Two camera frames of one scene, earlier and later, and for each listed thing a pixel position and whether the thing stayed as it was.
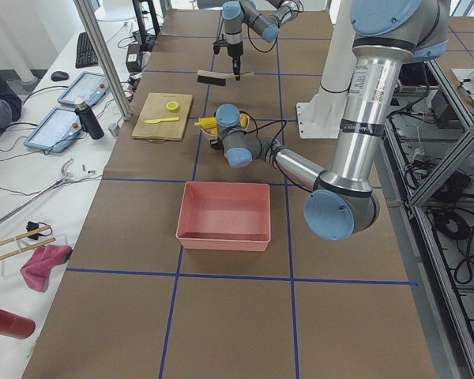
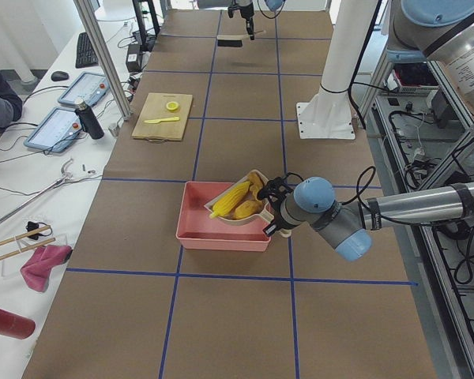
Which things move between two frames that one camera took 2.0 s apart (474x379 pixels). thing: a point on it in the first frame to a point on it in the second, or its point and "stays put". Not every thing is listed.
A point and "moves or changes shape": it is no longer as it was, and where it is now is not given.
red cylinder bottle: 8,324 stays put
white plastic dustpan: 213,136 to 265,213
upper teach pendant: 90,87 stays put
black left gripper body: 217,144 to 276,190
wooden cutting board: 163,117 stays put
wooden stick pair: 15,238 stays put
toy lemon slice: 172,106 stays put
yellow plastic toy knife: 159,120 stays put
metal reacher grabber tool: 65,178 stays put
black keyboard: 85,55 stays put
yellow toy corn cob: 209,124 to 231,200
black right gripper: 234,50 to 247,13
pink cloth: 37,268 stays put
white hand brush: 215,77 moves or changes shape
